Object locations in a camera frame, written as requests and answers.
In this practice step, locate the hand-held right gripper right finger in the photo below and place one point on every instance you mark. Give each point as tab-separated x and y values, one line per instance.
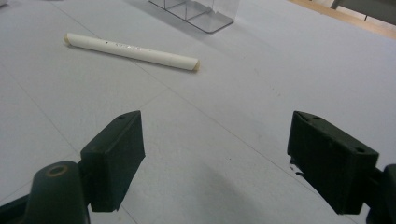
330	161

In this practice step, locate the white table cover sheet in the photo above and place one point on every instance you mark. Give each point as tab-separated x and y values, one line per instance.
218	93

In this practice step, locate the wooden table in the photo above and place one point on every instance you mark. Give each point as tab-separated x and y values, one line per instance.
358	22

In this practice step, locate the white pen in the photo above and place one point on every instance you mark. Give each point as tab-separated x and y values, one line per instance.
130	51

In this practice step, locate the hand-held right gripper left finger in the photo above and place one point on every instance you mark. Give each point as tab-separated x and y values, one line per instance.
112	161

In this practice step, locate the clear acrylic organizer box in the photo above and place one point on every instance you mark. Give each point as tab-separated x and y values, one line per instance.
211	23

